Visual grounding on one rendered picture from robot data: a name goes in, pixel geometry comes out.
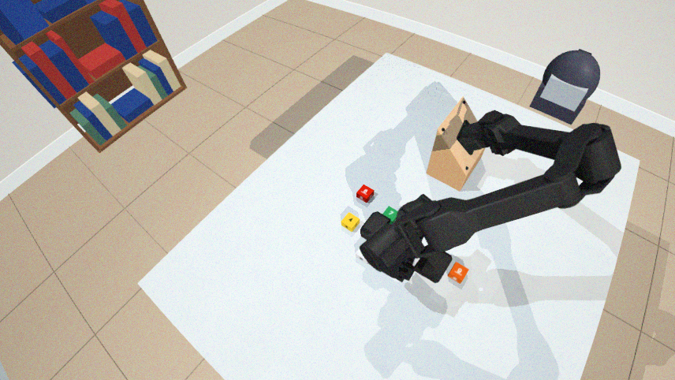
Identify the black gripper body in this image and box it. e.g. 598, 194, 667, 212
360, 211, 452, 283

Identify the red block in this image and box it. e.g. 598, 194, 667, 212
356, 185, 374, 203

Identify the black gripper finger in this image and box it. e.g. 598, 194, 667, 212
414, 258, 423, 276

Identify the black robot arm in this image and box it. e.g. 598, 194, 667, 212
360, 110, 621, 283

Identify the green digit block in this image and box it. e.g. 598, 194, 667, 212
383, 206, 398, 225

